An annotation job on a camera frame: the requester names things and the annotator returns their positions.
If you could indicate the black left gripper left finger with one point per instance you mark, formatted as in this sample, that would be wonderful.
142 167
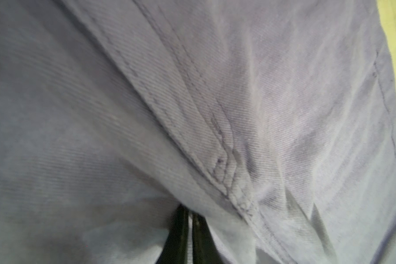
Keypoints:
176 245

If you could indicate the purple trousers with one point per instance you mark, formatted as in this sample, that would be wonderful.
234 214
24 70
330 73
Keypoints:
274 120

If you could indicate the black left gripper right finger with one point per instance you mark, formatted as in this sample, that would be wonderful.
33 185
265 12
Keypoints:
204 249

